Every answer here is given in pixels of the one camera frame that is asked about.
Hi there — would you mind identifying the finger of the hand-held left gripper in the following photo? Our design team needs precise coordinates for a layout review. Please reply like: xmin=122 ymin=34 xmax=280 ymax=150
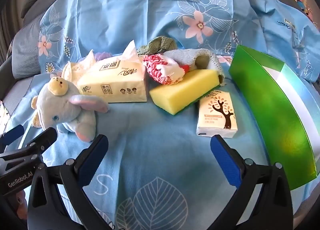
xmin=0 ymin=124 xmax=25 ymax=150
xmin=15 ymin=127 xmax=58 ymax=157

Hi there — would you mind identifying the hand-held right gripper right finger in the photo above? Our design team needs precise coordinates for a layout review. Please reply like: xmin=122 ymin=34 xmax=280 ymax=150
xmin=207 ymin=134 xmax=293 ymax=230

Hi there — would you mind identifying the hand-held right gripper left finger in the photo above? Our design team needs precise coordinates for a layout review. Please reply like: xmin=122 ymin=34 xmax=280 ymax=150
xmin=27 ymin=134 xmax=113 ymax=230

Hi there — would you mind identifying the pale blue elephant plush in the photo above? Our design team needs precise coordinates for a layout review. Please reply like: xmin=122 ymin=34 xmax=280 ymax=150
xmin=31 ymin=76 xmax=110 ymax=142

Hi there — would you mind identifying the tree-print tissue packet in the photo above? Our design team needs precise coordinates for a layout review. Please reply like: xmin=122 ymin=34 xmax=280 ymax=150
xmin=196 ymin=91 xmax=237 ymax=138

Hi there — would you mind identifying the green box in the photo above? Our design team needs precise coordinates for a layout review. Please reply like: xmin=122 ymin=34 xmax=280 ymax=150
xmin=229 ymin=44 xmax=317 ymax=191

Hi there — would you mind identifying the yellow tissue pack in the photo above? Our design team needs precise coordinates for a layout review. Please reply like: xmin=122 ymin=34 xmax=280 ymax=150
xmin=76 ymin=40 xmax=148 ymax=103

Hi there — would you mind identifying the yellow sponge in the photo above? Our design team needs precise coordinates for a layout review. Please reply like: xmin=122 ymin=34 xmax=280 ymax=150
xmin=149 ymin=69 xmax=220 ymax=115

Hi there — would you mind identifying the purple mesh bath puff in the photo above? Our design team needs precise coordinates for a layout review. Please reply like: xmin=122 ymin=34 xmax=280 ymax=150
xmin=94 ymin=52 xmax=113 ymax=62

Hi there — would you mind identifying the grey-blue towel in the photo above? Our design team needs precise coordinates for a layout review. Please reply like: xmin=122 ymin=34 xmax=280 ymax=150
xmin=164 ymin=48 xmax=227 ymax=87

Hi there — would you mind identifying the red and white knitted cloth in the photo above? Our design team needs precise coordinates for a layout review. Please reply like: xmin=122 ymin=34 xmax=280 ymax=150
xmin=142 ymin=54 xmax=190 ymax=85

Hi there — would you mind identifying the green knitted cloth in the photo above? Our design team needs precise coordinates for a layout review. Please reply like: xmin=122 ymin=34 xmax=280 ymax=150
xmin=137 ymin=36 xmax=177 ymax=55

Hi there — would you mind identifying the white patterned cloth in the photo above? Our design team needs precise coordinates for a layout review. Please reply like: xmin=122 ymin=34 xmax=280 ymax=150
xmin=0 ymin=100 xmax=10 ymax=133

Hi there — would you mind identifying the grey sofa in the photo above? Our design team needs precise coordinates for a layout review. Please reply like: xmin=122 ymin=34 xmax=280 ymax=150
xmin=0 ymin=0 xmax=320 ymax=220

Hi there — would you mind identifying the blue floral blanket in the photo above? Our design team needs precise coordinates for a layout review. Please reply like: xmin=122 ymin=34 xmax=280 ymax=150
xmin=5 ymin=0 xmax=320 ymax=230

